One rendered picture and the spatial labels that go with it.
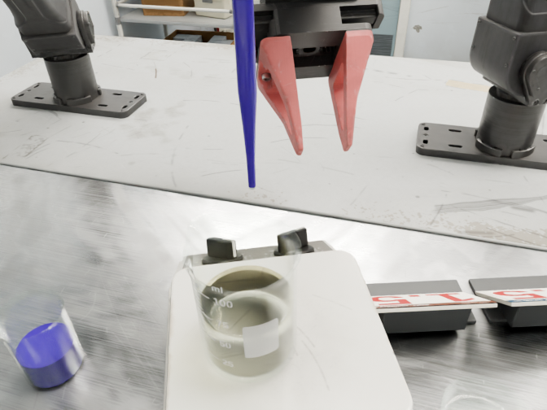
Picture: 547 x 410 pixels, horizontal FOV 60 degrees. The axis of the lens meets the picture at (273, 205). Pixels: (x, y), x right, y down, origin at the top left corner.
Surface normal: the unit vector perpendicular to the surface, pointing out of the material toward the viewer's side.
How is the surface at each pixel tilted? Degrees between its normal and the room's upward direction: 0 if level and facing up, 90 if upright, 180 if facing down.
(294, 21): 41
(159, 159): 0
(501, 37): 88
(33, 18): 139
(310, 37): 131
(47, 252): 0
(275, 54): 62
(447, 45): 90
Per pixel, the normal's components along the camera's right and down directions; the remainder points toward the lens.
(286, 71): 0.11, 0.15
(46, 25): 0.15, 0.99
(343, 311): -0.03, -0.80
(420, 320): 0.04, 0.60
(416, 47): -0.29, 0.59
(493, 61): -0.97, 0.15
